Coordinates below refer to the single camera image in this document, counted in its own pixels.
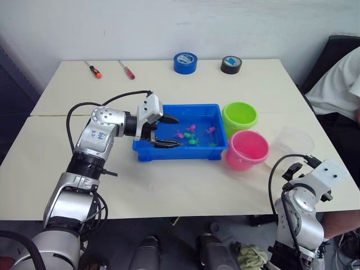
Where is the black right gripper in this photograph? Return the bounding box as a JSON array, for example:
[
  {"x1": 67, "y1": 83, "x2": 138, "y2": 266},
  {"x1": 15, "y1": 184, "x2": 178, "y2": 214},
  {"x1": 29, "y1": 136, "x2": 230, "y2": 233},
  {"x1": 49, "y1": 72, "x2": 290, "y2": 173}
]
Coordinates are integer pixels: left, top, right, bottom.
[{"x1": 282, "y1": 163, "x2": 303, "y2": 182}]

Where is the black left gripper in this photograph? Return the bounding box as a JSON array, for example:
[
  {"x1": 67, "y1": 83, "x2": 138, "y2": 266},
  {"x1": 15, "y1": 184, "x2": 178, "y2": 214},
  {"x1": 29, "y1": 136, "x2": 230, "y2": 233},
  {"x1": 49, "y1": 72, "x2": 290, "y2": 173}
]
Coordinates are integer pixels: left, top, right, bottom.
[{"x1": 140, "y1": 112, "x2": 184, "y2": 149}]

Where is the clear plastic cup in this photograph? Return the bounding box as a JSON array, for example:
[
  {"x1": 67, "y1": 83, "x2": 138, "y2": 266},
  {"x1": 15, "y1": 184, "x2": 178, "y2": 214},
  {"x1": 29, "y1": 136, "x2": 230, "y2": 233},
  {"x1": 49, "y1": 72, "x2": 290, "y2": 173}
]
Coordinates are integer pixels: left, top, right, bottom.
[{"x1": 264, "y1": 126, "x2": 315, "y2": 169}]

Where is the blue plastic tub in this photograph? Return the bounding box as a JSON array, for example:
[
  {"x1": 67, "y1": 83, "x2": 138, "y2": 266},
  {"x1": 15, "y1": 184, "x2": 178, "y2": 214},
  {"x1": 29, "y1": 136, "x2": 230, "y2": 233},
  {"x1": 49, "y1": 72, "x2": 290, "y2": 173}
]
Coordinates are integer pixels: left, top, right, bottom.
[{"x1": 132, "y1": 103, "x2": 230, "y2": 163}]

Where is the pink plastic bucket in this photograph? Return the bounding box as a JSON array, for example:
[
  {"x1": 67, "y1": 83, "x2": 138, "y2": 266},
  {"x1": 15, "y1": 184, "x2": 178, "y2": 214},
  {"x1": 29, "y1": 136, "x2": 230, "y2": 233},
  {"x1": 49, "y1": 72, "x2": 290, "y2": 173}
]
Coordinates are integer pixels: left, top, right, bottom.
[{"x1": 224, "y1": 129, "x2": 270, "y2": 172}]

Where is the green plastic bucket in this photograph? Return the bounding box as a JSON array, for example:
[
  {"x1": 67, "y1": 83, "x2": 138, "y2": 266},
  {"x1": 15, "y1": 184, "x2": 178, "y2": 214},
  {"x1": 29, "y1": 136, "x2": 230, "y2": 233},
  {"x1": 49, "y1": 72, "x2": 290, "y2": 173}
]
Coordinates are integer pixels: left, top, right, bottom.
[{"x1": 221, "y1": 101, "x2": 259, "y2": 138}]

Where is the blue tape roll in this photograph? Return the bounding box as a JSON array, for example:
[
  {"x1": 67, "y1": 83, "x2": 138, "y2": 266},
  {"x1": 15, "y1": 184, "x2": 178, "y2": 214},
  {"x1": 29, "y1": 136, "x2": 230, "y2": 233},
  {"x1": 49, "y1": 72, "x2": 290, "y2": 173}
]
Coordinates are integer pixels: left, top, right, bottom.
[{"x1": 173, "y1": 52, "x2": 198, "y2": 75}]

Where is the bare leg of person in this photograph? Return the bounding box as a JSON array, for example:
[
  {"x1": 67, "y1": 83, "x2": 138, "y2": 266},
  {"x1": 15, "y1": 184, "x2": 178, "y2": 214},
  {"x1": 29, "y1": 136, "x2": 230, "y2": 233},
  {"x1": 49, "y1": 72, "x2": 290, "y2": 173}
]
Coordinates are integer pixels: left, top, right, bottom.
[{"x1": 320, "y1": 209, "x2": 360, "y2": 240}]

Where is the black tape roll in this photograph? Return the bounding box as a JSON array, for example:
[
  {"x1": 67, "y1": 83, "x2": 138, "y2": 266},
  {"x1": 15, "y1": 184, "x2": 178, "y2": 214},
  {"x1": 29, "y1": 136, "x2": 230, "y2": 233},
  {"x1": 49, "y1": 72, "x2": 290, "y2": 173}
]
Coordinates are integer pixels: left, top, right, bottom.
[{"x1": 220, "y1": 55, "x2": 243, "y2": 75}]

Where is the green crumpled cloth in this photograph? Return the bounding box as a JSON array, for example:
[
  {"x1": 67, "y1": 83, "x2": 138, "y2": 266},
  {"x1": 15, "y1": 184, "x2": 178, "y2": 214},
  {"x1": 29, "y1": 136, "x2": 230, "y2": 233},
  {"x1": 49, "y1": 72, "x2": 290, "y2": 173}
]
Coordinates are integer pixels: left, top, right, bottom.
[{"x1": 237, "y1": 244, "x2": 269, "y2": 270}]

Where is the person in white shirt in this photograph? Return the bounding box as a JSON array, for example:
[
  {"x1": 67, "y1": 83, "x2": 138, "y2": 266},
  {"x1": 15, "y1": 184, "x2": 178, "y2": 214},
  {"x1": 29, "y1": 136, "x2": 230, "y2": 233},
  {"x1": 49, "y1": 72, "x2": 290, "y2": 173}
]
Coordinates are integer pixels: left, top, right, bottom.
[{"x1": 305, "y1": 46, "x2": 360, "y2": 181}]

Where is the dark rounded shape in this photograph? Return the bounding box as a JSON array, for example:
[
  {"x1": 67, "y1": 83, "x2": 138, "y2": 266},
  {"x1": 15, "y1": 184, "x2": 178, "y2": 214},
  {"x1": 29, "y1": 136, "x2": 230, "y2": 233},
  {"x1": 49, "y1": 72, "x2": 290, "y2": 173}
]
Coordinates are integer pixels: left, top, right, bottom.
[
  {"x1": 132, "y1": 236, "x2": 163, "y2": 270},
  {"x1": 196, "y1": 233, "x2": 240, "y2": 270}
]

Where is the black chair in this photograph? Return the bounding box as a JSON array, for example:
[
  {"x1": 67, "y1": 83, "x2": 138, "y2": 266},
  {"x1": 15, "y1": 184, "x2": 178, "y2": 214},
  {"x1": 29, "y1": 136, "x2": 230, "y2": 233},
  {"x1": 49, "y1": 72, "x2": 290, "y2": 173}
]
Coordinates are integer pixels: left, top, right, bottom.
[{"x1": 299, "y1": 35, "x2": 360, "y2": 95}]

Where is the dark blue partition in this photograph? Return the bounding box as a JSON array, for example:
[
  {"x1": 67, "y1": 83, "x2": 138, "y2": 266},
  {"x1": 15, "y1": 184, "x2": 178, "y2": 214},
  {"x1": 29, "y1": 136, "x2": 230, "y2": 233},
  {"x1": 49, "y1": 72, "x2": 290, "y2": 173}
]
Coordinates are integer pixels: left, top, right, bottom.
[{"x1": 0, "y1": 42, "x2": 43, "y2": 167}]

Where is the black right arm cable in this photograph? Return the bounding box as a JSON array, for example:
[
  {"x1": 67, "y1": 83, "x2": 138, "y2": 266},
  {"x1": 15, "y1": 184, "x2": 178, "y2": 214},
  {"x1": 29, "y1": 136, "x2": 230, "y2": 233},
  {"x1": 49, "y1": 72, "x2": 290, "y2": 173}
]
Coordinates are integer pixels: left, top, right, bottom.
[{"x1": 268, "y1": 154, "x2": 322, "y2": 217}]

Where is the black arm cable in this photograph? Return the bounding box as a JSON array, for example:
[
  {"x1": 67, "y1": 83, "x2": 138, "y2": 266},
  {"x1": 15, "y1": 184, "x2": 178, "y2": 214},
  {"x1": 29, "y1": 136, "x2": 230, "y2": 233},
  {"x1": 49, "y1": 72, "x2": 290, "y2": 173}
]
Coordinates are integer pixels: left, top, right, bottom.
[
  {"x1": 268, "y1": 154, "x2": 322, "y2": 217},
  {"x1": 66, "y1": 90, "x2": 154, "y2": 154}
]

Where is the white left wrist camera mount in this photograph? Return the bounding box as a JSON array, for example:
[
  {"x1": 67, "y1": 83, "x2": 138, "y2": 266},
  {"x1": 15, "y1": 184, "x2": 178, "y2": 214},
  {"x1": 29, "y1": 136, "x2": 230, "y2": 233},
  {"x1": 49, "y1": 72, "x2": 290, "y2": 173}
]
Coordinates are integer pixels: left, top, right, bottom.
[{"x1": 134, "y1": 93, "x2": 164, "y2": 142}]

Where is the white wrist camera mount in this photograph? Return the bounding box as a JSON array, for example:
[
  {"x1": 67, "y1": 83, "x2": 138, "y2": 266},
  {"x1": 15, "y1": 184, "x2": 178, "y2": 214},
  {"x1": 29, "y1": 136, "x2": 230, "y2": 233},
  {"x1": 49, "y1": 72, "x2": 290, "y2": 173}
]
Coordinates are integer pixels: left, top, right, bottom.
[
  {"x1": 134, "y1": 93, "x2": 164, "y2": 142},
  {"x1": 291, "y1": 159, "x2": 350, "y2": 202}
]

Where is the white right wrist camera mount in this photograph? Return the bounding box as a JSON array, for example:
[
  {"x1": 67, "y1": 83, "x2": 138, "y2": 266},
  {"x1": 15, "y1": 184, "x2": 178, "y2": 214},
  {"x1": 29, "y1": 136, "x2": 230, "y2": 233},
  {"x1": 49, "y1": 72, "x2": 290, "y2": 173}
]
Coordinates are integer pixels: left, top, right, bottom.
[{"x1": 291, "y1": 159, "x2": 350, "y2": 202}]

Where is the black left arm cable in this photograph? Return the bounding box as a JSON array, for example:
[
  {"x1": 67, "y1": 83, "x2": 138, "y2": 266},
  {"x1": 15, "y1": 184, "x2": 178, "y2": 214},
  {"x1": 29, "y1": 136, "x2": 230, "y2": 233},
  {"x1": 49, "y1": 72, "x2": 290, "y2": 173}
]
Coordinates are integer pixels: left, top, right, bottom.
[{"x1": 66, "y1": 90, "x2": 154, "y2": 154}]

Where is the red handled screwdriver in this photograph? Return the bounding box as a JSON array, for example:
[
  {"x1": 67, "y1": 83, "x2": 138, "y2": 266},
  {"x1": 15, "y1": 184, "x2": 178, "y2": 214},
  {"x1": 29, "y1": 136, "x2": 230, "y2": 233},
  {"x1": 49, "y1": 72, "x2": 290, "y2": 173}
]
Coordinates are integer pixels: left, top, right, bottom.
[{"x1": 118, "y1": 59, "x2": 136, "y2": 80}]

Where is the orange handled screwdriver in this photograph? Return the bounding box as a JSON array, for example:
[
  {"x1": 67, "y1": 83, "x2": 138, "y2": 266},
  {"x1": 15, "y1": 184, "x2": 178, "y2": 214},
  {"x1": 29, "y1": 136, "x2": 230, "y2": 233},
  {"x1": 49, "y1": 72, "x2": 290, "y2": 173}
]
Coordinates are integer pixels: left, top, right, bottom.
[{"x1": 84, "y1": 60, "x2": 102, "y2": 79}]

